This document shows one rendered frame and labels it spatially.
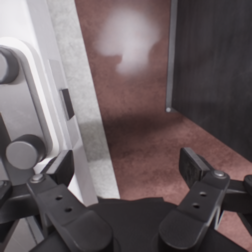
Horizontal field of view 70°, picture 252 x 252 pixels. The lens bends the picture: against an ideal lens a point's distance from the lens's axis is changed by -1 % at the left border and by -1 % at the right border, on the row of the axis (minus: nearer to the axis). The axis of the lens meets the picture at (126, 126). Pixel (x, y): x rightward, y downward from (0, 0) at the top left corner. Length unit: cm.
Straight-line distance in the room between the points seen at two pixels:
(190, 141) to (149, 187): 40
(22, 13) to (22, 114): 9
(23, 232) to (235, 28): 57
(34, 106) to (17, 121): 2
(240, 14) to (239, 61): 11
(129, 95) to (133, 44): 26
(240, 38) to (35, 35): 45
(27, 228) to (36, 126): 10
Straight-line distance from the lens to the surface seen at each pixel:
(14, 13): 21
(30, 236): 23
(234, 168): 138
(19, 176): 21
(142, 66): 102
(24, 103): 17
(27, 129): 18
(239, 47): 53
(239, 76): 52
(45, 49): 21
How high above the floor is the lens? 102
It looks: 73 degrees down
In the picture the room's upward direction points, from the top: 174 degrees clockwise
